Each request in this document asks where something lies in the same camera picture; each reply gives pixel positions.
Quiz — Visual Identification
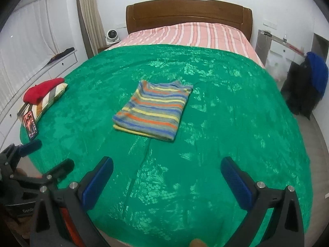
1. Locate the black item on shelf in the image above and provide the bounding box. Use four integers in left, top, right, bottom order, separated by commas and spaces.
47, 47, 75, 64

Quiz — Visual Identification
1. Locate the smartphone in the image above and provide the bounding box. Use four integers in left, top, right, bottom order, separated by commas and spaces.
23, 110, 39, 141

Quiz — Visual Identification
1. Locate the pink striped bed sheet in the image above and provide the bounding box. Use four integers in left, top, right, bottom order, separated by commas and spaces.
105, 23, 265, 69

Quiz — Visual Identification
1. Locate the black jacket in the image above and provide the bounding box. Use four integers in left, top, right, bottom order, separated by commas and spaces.
280, 57, 325, 120

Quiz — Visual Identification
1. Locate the blue garment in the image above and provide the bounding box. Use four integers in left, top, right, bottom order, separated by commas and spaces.
305, 52, 329, 93

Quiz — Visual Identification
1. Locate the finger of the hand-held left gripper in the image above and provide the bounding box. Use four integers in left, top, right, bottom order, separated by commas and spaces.
0, 139, 43, 177
10, 159, 75, 187

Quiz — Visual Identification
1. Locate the white desk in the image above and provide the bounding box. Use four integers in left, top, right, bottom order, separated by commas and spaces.
258, 29, 307, 79

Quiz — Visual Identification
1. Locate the wooden nightstand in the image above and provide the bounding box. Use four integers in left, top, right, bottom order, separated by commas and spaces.
97, 44, 116, 54

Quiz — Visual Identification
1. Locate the wooden headboard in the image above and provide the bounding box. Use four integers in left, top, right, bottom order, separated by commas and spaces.
126, 0, 253, 43

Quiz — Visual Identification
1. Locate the white security camera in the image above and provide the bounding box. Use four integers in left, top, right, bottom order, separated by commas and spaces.
105, 28, 121, 45

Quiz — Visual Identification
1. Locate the green patterned blanket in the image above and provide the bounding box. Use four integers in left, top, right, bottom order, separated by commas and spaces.
19, 44, 313, 247

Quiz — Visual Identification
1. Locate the striped knit sweater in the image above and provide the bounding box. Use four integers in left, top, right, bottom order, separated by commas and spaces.
112, 80, 194, 142

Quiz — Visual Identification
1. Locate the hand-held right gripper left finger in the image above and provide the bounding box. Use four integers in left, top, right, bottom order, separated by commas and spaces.
29, 156, 114, 247

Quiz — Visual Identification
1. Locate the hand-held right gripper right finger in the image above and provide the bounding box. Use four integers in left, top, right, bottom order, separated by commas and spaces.
220, 156, 305, 247

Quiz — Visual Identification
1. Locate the red cloth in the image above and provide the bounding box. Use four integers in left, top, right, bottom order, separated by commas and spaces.
23, 77, 65, 105

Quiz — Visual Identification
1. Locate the white window curtain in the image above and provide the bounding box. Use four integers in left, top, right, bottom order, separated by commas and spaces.
0, 0, 61, 114

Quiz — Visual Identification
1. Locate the striped pillow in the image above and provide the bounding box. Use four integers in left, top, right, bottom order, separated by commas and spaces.
17, 83, 69, 127

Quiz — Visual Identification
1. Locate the beige curtain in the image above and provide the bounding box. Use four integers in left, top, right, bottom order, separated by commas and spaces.
76, 0, 105, 58

